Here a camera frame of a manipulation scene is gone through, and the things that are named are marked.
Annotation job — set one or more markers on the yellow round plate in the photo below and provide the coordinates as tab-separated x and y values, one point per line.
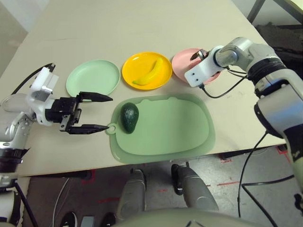
139	63

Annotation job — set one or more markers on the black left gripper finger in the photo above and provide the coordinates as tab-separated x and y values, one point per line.
94	96
87	129

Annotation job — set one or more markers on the black framed side table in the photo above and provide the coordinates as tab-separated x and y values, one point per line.
284	9

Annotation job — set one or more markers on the dark green avocado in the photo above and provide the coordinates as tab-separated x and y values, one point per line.
129	117

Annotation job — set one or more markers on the pink round plate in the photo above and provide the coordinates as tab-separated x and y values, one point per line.
181	63

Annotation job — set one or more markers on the green silicone cutting mat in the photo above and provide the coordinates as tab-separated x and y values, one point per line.
165	127

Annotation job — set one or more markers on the dark floor mat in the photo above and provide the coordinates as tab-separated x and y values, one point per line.
284	35

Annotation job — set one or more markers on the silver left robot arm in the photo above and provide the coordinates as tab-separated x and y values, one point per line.
14	132

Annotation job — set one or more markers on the black shoe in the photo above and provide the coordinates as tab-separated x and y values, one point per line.
108	220
69	220

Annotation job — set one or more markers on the grey robot left leg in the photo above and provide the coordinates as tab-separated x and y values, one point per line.
131	191

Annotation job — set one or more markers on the light green round plate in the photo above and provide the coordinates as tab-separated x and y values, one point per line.
94	75

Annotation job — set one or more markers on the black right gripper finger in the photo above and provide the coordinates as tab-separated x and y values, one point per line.
195	56

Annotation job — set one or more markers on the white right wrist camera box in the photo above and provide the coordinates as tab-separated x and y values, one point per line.
201	71

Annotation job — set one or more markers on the grey robot torso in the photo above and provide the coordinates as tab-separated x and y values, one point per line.
177	218

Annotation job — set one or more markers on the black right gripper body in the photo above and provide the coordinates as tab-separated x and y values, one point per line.
203	53

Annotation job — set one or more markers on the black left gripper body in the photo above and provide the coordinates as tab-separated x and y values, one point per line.
64	111

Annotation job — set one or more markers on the yellow toy banana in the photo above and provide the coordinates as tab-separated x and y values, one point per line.
149	74

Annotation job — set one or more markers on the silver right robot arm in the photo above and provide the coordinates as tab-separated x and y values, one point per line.
274	94

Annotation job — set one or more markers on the small grey box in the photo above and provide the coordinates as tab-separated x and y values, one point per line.
87	221

